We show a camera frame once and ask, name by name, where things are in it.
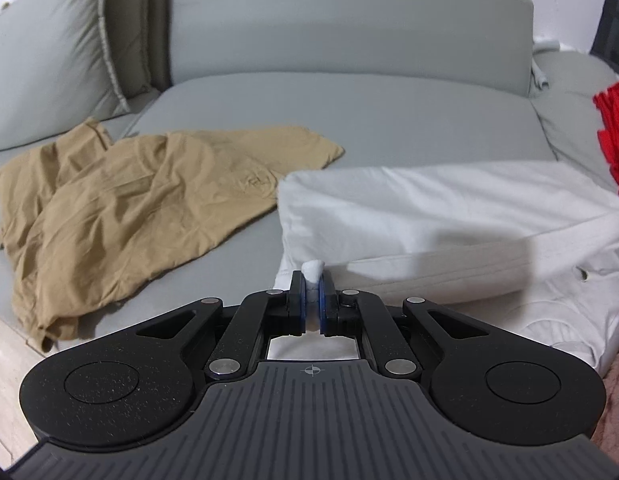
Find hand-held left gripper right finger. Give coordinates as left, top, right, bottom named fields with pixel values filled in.
left=319, top=270, right=490, bottom=380

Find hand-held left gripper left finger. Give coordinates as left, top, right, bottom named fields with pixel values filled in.
left=137, top=270, right=308, bottom=380

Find white sweatshirt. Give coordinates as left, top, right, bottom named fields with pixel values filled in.
left=267, top=160, right=619, bottom=367

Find tan pants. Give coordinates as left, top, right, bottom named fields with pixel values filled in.
left=0, top=117, right=345, bottom=353

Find grey sofa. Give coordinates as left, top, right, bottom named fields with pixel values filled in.
left=0, top=0, right=619, bottom=356

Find pink fluffy blanket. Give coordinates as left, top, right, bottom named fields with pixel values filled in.
left=597, top=355, right=619, bottom=466

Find red garment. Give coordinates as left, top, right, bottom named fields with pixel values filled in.
left=592, top=80, right=619, bottom=196

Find grey piped cushion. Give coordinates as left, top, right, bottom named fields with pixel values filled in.
left=0, top=0, right=158, bottom=153

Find white cord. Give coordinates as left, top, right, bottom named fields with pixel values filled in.
left=532, top=37, right=563, bottom=92

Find dark window frame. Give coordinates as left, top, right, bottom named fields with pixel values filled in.
left=587, top=0, right=619, bottom=78

